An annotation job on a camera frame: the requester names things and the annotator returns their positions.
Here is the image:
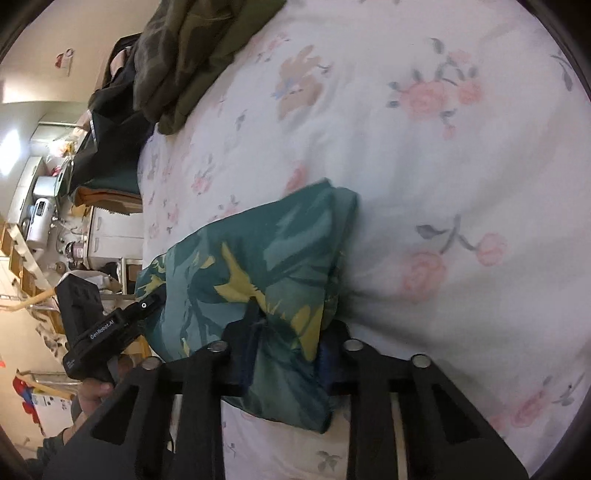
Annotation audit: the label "dark green cloth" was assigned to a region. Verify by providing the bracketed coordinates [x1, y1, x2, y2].
[69, 170, 142, 198]

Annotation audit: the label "metal pot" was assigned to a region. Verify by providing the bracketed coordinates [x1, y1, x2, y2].
[65, 240, 89, 269]

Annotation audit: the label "white exhaust duct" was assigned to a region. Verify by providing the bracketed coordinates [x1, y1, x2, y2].
[32, 175, 59, 200]

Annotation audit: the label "black jacket pile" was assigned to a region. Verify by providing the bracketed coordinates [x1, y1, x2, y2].
[69, 34, 156, 195]

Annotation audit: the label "white water heater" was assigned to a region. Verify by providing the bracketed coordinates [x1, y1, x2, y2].
[25, 198, 59, 251]

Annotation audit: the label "person's left forearm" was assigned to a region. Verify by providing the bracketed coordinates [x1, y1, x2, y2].
[36, 427, 86, 480]

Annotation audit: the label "teal floral pants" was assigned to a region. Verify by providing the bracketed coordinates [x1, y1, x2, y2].
[135, 178, 360, 435]

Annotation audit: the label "plastic bag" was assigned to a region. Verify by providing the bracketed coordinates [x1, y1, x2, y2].
[45, 137, 75, 158]

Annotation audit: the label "wooden shelf rack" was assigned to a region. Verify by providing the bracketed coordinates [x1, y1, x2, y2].
[0, 220, 66, 334]

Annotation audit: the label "folded olive green pants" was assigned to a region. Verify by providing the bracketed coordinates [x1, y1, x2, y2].
[159, 0, 288, 136]

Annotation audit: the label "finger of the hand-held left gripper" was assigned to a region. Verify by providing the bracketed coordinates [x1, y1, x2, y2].
[122, 292, 165, 325]

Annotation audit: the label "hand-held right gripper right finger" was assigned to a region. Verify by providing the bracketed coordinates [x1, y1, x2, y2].
[318, 320, 529, 480]

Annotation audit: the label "person's left hand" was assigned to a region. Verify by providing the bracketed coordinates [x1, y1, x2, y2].
[75, 355, 134, 428]

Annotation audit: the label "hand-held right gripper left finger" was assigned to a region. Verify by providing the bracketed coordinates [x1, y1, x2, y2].
[69, 318, 262, 480]

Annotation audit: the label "red and white wall hook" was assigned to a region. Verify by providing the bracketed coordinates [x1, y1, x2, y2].
[55, 48, 75, 77]

